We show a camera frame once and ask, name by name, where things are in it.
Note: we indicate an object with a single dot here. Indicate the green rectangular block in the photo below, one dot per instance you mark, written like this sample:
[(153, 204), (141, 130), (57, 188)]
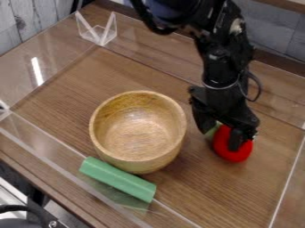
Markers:
[(120, 179)]

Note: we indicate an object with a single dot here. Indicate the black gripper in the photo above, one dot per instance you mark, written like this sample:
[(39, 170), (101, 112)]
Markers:
[(223, 104)]

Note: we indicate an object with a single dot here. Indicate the red plush strawberry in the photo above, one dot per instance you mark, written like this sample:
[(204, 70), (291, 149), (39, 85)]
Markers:
[(219, 137)]

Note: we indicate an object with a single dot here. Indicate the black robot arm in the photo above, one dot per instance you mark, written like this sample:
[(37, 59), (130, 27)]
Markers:
[(216, 24)]

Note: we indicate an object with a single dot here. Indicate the clear acrylic corner bracket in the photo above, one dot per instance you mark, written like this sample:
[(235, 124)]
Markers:
[(97, 34)]

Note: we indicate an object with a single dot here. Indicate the wooden bowl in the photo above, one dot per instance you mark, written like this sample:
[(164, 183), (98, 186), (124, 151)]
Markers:
[(138, 129)]

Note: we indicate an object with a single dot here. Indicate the black metal bracket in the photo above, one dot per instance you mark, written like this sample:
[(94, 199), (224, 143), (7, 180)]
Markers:
[(39, 214)]

